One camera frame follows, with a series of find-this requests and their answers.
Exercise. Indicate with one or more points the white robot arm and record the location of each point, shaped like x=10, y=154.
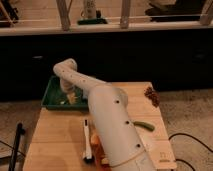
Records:
x=107, y=104

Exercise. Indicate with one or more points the black pole stand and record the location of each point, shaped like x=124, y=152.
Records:
x=19, y=132

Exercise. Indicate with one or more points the orange fruit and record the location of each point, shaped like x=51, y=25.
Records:
x=94, y=140

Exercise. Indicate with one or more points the white mug on green base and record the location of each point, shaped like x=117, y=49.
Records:
x=90, y=15

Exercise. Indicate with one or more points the green chili pepper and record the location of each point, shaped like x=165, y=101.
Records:
x=145, y=125

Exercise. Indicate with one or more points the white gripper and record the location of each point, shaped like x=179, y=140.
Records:
x=68, y=88

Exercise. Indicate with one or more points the brown grape bunch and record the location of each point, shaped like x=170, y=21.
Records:
x=152, y=95

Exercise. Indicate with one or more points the green plastic tray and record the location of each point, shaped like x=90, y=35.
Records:
x=54, y=95

